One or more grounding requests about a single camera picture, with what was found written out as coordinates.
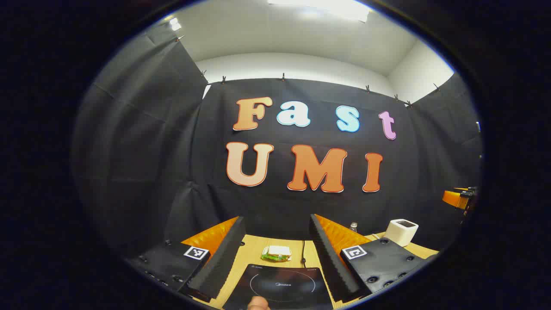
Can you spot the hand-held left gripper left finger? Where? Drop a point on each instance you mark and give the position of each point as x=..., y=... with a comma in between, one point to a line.
x=221, y=262

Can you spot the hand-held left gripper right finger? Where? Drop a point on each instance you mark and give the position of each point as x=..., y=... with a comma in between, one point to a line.
x=331, y=262

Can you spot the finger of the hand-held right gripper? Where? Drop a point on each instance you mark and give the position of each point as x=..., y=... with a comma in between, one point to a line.
x=454, y=199

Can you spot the black induction cooktop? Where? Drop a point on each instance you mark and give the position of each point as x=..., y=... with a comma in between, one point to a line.
x=280, y=292

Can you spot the clear plastic water bottle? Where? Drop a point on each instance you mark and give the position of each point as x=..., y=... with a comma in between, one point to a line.
x=354, y=227

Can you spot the sandwich with lettuce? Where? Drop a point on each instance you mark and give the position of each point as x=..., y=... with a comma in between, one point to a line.
x=276, y=253

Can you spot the white toaster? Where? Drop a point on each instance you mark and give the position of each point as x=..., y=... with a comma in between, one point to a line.
x=400, y=234

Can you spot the ceiling light panel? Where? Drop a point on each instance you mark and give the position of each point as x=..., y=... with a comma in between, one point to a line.
x=323, y=6

